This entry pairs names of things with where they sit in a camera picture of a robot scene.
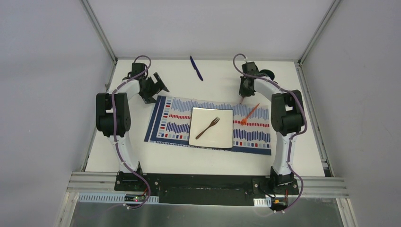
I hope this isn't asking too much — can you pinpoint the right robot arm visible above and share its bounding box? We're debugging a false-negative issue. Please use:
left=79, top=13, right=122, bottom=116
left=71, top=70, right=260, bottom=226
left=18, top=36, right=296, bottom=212
left=239, top=76, right=307, bottom=194

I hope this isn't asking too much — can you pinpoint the dark green mug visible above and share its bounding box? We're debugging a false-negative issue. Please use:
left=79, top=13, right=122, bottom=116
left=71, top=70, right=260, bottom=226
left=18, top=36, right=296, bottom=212
left=259, top=69, right=275, bottom=80

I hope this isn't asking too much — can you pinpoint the blue striped placemat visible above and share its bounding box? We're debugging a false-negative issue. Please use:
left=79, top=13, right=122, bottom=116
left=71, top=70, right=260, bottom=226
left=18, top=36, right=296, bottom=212
left=144, top=96, right=272, bottom=156

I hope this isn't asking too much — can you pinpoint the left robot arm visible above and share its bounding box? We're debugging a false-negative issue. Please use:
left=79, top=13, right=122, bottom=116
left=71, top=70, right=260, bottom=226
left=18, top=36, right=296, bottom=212
left=96, top=72, right=169, bottom=191

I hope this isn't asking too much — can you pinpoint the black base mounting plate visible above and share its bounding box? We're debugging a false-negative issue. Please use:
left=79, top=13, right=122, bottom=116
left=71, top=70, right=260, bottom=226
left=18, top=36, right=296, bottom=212
left=114, top=172, right=301, bottom=206

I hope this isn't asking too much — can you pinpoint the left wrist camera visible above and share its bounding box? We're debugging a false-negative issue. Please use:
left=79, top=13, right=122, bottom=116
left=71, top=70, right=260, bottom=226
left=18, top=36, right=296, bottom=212
left=123, top=62, right=148, bottom=80

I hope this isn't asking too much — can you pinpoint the aluminium frame rail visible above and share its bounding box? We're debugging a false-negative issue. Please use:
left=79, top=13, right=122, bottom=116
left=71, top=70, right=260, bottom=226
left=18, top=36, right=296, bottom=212
left=67, top=172, right=349, bottom=198

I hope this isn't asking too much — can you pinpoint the brown wooden fork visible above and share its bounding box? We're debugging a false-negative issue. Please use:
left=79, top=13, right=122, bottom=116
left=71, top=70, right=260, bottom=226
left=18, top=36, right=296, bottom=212
left=195, top=117, right=220, bottom=140

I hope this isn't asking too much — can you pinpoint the white square plate black rim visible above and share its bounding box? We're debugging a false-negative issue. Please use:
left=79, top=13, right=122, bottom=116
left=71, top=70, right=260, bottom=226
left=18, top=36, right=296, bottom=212
left=189, top=107, right=234, bottom=149

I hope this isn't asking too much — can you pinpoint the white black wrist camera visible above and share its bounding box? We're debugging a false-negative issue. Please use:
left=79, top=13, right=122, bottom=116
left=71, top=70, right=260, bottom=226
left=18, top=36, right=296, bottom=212
left=241, top=61, right=261, bottom=77

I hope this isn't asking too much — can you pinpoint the blue plastic knife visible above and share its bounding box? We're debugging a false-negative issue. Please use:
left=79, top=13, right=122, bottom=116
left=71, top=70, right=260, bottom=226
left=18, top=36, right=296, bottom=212
left=190, top=56, right=204, bottom=81

